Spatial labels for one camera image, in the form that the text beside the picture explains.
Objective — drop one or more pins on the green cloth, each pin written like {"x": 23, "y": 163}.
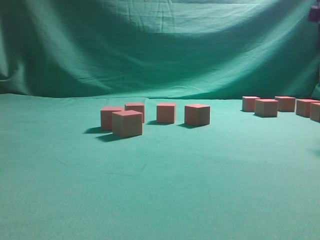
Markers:
{"x": 241, "y": 177}

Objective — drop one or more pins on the pink wooden cube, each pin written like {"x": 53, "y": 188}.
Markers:
{"x": 136, "y": 106}
{"x": 197, "y": 114}
{"x": 303, "y": 107}
{"x": 266, "y": 108}
{"x": 106, "y": 116}
{"x": 286, "y": 103}
{"x": 128, "y": 123}
{"x": 248, "y": 103}
{"x": 315, "y": 111}
{"x": 166, "y": 113}

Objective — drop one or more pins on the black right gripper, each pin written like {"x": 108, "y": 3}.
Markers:
{"x": 314, "y": 14}

